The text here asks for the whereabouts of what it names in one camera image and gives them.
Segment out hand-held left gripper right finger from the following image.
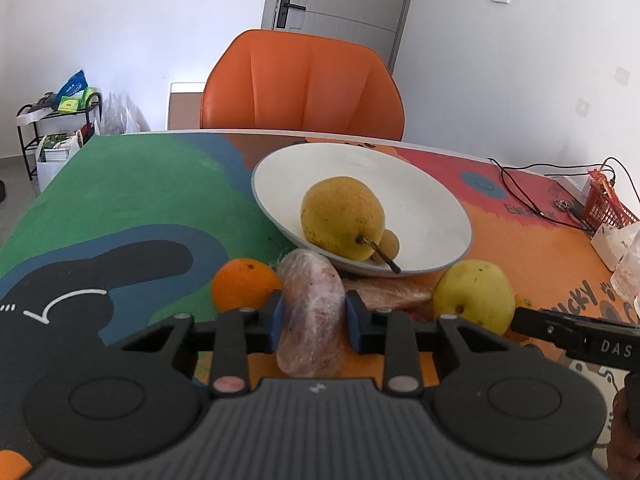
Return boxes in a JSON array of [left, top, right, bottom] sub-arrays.
[[345, 290, 521, 396]]

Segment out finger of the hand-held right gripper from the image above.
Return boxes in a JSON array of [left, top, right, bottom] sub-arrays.
[[510, 306, 590, 361]]

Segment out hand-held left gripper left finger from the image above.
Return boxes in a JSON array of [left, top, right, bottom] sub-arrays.
[[107, 292, 286, 396]]

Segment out plastic-wrapped pink fruit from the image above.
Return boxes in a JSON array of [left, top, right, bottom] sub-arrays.
[[276, 249, 347, 378]]

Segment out orange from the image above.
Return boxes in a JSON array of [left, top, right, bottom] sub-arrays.
[[211, 258, 283, 316]]

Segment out yellow-green apple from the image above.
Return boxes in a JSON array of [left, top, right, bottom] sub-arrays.
[[432, 259, 516, 336]]

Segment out white bowl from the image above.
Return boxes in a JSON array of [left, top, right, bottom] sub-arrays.
[[251, 143, 474, 277]]

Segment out person's right hand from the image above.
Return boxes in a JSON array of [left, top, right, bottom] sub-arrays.
[[606, 385, 640, 480]]

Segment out plastic-wrapped reddish food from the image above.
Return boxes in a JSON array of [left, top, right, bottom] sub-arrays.
[[341, 277, 433, 311]]

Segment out clear plastic wrapping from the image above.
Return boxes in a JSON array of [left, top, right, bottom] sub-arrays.
[[612, 235, 640, 311]]

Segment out small brown fruit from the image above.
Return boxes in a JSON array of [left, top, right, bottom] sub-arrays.
[[372, 229, 401, 263]]

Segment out white paper box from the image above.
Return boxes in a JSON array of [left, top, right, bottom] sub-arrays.
[[591, 220, 640, 271]]

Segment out yellow pear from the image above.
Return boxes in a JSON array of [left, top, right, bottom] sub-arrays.
[[300, 176, 402, 275]]

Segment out red plastic basket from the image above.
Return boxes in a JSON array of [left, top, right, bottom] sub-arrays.
[[582, 170, 640, 231]]

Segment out orange chair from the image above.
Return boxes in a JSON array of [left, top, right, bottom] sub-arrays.
[[199, 29, 405, 142]]

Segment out clear plastic bags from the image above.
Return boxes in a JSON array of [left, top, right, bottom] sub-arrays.
[[100, 92, 151, 136]]

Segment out white plastic bag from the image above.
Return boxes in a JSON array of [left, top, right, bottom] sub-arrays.
[[36, 132, 82, 193]]

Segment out green packet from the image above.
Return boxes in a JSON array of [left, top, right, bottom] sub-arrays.
[[57, 87, 96, 113]]

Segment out black metal rack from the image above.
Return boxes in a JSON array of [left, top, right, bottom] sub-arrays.
[[16, 92, 103, 181]]

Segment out blue bag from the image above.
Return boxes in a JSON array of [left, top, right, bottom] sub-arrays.
[[56, 70, 90, 103]]

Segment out black cable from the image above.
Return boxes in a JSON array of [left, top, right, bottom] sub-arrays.
[[487, 156, 631, 231]]

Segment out brown board white frame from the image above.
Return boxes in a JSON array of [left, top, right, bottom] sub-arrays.
[[165, 81, 207, 132]]

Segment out black door handle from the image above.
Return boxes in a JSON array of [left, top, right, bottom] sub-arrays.
[[276, 0, 306, 29]]

